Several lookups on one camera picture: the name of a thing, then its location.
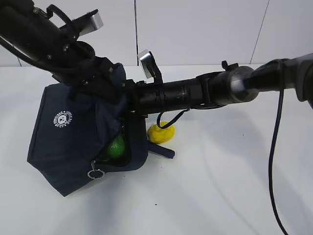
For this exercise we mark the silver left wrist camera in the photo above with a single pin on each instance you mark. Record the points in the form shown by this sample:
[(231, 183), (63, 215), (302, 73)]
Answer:
[(84, 24)]

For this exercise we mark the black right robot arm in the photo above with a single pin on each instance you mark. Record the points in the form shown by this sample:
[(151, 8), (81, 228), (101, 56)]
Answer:
[(213, 90)]

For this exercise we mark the navy blue lunch bag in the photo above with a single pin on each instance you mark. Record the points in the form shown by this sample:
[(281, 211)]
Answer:
[(72, 132)]

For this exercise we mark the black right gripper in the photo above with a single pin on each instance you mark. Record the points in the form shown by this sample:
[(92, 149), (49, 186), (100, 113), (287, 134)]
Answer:
[(109, 86)]

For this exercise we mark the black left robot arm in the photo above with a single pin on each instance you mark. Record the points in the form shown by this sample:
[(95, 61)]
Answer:
[(49, 41)]

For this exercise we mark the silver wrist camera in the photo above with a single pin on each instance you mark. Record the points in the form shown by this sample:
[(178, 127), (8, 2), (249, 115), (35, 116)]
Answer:
[(149, 66), (84, 24)]

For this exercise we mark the yellow lemon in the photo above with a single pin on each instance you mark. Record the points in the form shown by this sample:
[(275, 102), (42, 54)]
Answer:
[(158, 135)]

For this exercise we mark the green cucumber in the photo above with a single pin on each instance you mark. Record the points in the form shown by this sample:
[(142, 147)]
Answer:
[(116, 148)]

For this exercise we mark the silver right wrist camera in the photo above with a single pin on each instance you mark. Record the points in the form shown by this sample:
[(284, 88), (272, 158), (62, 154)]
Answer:
[(149, 66)]

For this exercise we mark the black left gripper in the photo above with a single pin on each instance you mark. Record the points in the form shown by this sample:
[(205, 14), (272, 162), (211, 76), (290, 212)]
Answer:
[(84, 76)]

